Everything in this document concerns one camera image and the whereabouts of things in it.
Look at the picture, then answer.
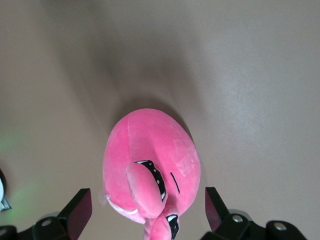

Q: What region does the pink plush toy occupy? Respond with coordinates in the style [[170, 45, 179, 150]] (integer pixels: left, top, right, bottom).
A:
[[98, 107, 202, 240]]

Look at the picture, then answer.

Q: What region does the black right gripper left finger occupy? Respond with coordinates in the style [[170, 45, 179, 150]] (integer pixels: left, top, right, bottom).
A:
[[0, 188, 93, 240]]

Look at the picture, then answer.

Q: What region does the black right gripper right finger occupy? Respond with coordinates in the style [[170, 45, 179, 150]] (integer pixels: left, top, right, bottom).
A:
[[201, 186, 308, 240]]

